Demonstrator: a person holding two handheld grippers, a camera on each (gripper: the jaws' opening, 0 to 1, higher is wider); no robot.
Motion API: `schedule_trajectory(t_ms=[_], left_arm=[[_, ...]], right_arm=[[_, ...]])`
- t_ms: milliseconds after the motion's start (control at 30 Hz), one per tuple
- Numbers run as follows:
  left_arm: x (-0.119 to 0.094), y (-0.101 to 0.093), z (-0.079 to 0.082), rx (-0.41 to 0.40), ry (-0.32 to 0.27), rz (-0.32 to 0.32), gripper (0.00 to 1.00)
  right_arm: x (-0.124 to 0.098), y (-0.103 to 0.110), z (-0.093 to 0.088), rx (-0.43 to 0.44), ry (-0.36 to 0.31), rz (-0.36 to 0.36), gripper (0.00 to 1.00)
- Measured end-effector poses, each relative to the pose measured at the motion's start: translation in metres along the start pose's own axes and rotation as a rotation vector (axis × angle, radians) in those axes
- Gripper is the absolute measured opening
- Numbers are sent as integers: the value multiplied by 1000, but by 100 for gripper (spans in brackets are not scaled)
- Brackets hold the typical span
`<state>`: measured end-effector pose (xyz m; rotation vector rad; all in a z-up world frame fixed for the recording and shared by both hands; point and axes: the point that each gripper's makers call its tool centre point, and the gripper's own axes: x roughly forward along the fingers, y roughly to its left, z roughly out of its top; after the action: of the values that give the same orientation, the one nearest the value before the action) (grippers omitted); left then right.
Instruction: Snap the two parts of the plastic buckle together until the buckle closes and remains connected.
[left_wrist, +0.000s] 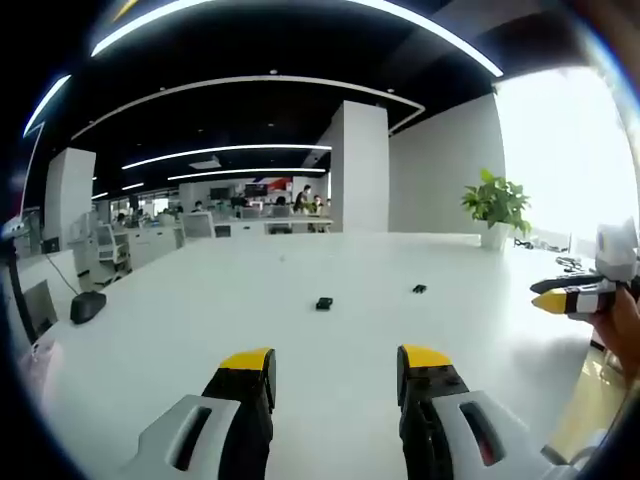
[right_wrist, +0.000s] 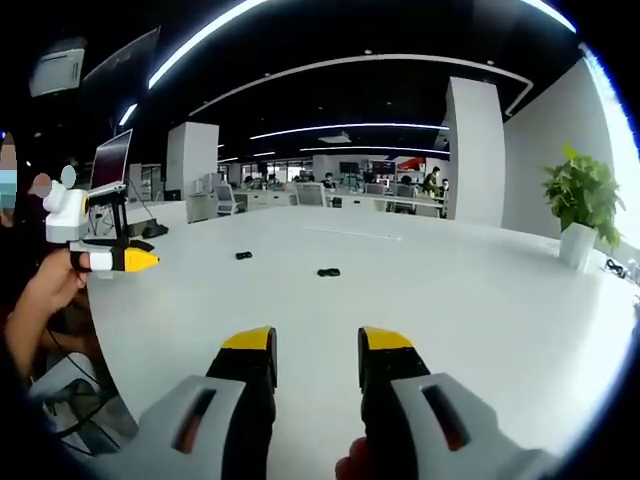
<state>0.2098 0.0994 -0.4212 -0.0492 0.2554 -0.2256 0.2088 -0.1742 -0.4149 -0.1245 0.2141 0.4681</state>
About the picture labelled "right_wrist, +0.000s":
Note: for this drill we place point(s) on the black laptop stand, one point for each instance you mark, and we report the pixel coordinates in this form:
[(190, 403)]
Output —
[(119, 215)]

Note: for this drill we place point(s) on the green potted plant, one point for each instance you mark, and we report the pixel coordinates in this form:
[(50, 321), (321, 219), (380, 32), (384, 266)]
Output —
[(582, 200)]

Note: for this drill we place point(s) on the laptop with dark screen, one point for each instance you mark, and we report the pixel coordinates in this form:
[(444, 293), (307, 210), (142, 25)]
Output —
[(111, 162)]

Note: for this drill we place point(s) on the person's left hand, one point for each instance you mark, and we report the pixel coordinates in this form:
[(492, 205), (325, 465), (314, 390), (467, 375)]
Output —
[(55, 280)]

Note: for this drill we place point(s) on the person's right hand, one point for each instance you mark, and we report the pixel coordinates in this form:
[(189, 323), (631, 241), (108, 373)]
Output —
[(354, 462)]

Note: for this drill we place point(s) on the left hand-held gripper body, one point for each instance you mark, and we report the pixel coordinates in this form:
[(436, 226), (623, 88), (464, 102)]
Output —
[(65, 220)]

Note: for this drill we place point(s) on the ceiling air unit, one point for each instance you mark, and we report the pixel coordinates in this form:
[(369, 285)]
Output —
[(57, 67)]

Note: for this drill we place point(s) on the grey office chair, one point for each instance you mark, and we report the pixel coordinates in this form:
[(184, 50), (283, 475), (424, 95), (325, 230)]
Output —
[(310, 194), (225, 197)]

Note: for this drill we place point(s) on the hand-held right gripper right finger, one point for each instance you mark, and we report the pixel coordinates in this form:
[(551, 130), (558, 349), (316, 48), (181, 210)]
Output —
[(425, 440)]

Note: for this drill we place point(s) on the long ceiling light strip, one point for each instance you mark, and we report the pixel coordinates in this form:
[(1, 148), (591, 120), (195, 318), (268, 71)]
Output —
[(200, 42)]

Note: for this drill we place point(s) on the black plastic buckle part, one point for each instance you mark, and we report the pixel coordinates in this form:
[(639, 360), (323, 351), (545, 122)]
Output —
[(329, 273), (244, 255)]

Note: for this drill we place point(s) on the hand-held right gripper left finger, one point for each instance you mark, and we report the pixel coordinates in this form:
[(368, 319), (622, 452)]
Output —
[(200, 440)]

